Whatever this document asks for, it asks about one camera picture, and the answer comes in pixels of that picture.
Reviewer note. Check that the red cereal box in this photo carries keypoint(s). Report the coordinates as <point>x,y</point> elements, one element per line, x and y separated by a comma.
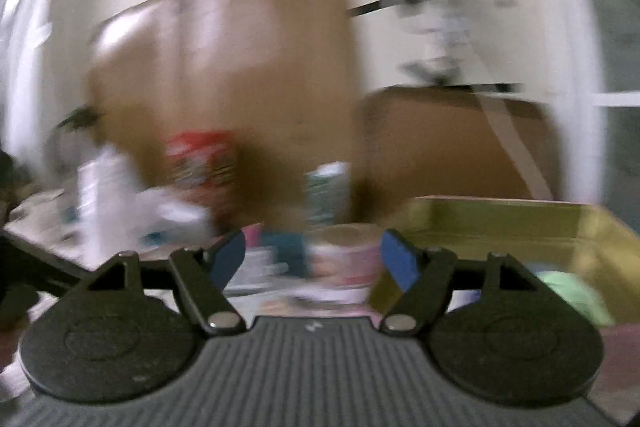
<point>200,172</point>

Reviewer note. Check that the pink tin box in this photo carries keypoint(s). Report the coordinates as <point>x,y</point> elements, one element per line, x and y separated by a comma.
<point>500,227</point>

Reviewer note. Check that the dark blue object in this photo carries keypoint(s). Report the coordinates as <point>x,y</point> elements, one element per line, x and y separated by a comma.
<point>282,254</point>

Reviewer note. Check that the clear plastic container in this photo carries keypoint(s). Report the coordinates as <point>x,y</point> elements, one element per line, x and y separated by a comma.
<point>175,214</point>

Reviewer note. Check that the green silver carton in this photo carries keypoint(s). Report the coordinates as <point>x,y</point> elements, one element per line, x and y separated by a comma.
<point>327,194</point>

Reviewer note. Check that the white window frame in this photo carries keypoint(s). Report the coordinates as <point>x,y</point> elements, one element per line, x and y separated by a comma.
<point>575,57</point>

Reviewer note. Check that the round cookie container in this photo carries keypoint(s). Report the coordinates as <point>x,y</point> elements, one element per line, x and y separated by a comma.
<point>345,259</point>

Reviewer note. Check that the pink soft object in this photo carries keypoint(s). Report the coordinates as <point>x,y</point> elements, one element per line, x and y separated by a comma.
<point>252,234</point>

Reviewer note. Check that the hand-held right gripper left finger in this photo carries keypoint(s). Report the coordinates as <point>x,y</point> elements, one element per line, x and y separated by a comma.
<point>227,259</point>

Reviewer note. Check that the large brown cardboard sheet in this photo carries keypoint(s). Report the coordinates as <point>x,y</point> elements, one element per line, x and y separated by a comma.
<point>240,72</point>

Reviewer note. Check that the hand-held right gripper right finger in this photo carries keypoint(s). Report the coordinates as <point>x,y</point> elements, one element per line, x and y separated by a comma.
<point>400,262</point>

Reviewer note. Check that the small brown board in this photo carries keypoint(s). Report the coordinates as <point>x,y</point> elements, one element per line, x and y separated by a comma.
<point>440,147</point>

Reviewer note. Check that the white plastic bag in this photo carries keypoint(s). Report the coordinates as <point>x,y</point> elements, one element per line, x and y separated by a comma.
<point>107,202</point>

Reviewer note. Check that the light green cloth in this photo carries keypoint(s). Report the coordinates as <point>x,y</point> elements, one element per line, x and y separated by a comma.
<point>575,297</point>

